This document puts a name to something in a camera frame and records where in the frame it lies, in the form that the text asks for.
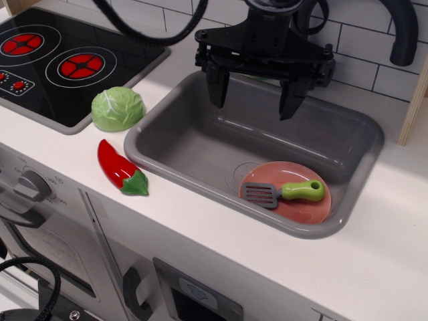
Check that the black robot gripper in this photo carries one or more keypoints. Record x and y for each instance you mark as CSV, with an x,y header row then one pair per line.
x,y
266,46

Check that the grey spatula green handle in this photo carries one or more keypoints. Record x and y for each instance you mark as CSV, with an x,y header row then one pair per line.
x,y
267,195

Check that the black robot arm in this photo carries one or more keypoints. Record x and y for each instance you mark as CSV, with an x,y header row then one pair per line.
x,y
271,5

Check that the green toy cabbage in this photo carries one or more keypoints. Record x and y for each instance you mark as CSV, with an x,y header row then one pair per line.
x,y
117,109

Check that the dark grey toy faucet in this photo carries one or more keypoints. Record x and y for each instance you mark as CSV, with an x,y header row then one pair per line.
x,y
377,45

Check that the red toy chili pepper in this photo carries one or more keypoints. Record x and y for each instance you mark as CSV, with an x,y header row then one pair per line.
x,y
124,175

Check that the wooden side panel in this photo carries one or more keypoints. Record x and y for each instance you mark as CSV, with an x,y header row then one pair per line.
x,y
419,95

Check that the black toy stovetop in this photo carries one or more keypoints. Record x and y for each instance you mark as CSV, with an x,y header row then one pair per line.
x,y
53,66

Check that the grey dishwasher control panel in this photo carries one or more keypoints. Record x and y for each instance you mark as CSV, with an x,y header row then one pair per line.
x,y
189,299

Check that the grey oven knob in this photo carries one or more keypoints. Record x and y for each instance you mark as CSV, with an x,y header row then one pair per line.
x,y
32,186

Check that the grey cabinet door handle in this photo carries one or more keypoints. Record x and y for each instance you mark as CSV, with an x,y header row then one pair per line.
x,y
130,282

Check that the grey oven door handle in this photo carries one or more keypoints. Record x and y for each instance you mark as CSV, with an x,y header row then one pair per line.
x,y
19,210

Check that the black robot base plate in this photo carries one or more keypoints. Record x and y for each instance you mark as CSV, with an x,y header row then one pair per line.
x,y
62,309

